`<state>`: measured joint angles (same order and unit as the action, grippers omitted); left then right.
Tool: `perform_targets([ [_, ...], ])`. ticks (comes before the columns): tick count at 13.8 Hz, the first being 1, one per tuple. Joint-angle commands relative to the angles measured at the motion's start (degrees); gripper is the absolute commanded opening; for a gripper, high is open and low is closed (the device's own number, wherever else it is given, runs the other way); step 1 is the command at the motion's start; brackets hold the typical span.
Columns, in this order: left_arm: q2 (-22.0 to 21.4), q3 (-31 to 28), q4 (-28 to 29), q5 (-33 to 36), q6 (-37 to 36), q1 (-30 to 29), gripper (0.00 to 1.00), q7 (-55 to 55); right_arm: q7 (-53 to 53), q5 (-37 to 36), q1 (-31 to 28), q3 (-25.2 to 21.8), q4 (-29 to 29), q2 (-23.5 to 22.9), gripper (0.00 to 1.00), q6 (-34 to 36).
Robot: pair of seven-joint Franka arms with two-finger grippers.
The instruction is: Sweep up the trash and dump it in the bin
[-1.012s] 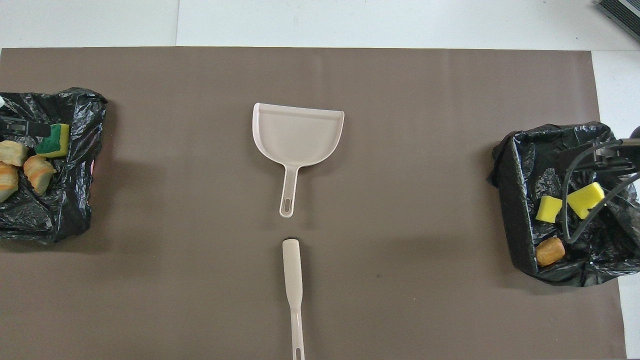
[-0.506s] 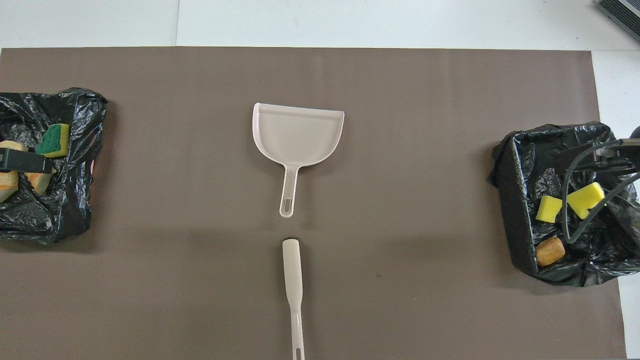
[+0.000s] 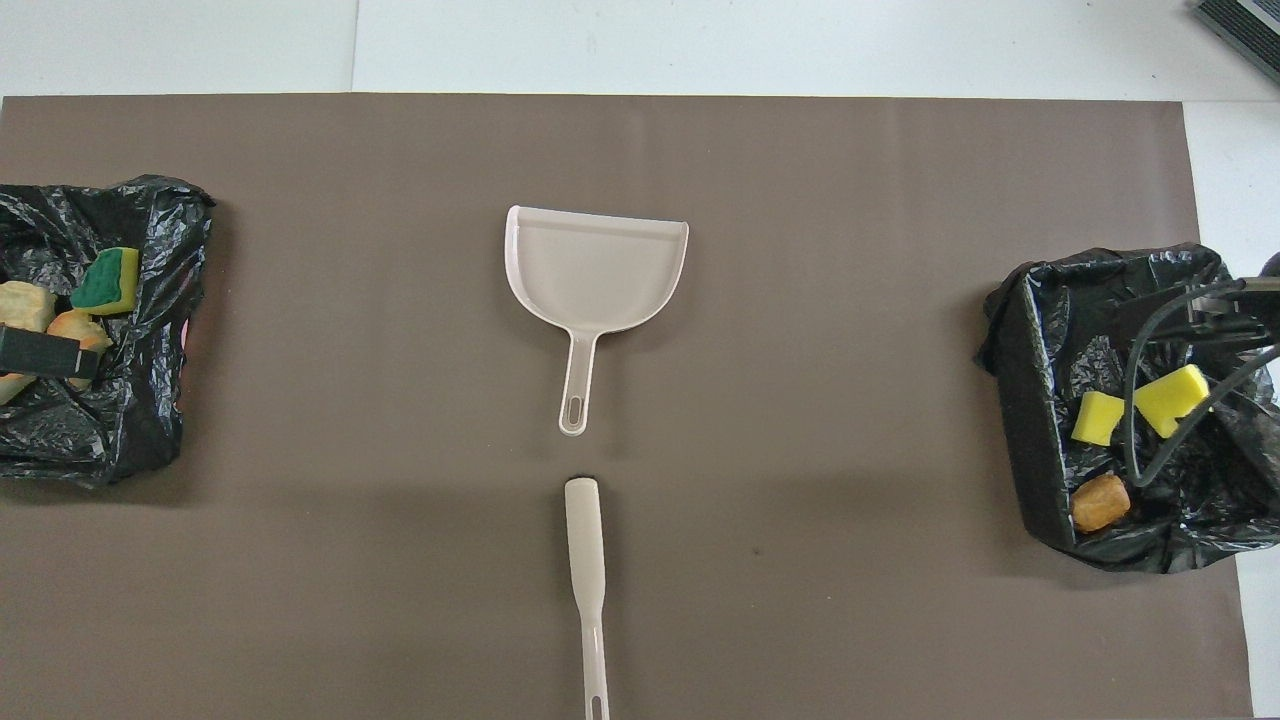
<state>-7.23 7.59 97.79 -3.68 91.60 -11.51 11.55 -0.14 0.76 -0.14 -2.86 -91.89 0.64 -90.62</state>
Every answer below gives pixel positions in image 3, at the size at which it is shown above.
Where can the brown bread roll toy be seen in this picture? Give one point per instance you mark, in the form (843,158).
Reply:
(1100,503)

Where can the grey ribbed device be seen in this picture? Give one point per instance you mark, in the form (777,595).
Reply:
(1250,25)

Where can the green and yellow sponge piece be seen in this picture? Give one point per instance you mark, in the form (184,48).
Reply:
(108,282)

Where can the striped croissant toy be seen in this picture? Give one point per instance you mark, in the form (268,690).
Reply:
(78,325)

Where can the beige hand brush black bristles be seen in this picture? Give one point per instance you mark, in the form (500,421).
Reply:
(585,540)

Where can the wedge yellow sponge piece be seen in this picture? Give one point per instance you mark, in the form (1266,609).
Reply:
(1098,418)

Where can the notched yellow sponge piece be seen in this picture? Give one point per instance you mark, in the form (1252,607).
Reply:
(1172,398)

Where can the open bin with black bag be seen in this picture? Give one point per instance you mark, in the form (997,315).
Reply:
(1060,400)

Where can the beige plastic dustpan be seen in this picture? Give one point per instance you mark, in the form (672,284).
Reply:
(595,270)

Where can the brown table mat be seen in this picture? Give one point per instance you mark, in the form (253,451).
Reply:
(800,150)

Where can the bin covered by black bag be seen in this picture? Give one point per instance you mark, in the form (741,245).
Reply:
(150,400)

